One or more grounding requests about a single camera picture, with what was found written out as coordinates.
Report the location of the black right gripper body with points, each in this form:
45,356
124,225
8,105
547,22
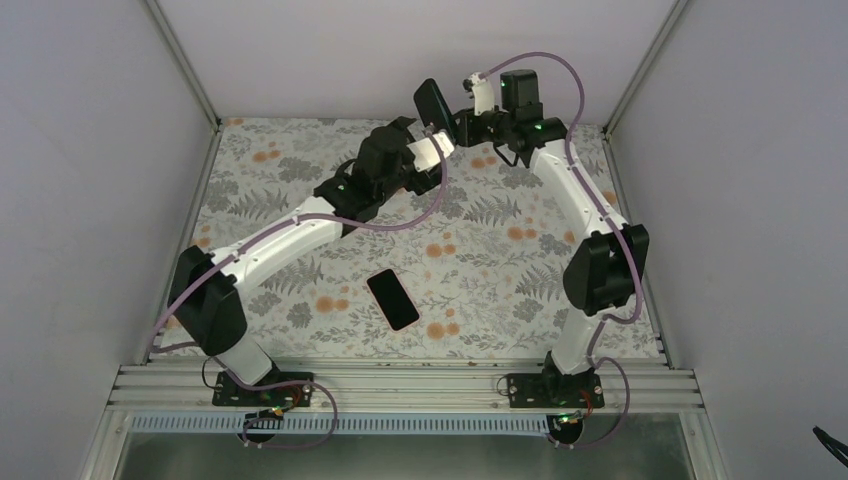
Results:
472,136

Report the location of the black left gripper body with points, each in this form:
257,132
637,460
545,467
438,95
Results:
423,185

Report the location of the black phone case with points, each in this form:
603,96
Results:
433,109

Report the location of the phone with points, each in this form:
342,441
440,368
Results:
393,300

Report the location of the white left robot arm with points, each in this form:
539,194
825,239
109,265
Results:
207,288

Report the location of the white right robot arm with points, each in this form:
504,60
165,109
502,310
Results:
603,280

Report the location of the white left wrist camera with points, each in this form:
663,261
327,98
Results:
429,152

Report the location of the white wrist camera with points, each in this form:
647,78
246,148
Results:
429,152
481,92

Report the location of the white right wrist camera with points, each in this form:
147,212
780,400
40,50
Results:
481,92

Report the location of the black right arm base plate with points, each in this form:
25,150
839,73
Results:
535,390

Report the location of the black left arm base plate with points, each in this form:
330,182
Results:
227,393

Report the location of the perforated cable duct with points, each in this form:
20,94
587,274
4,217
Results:
343,424

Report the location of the aluminium frame rail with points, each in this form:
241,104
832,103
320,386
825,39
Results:
405,386

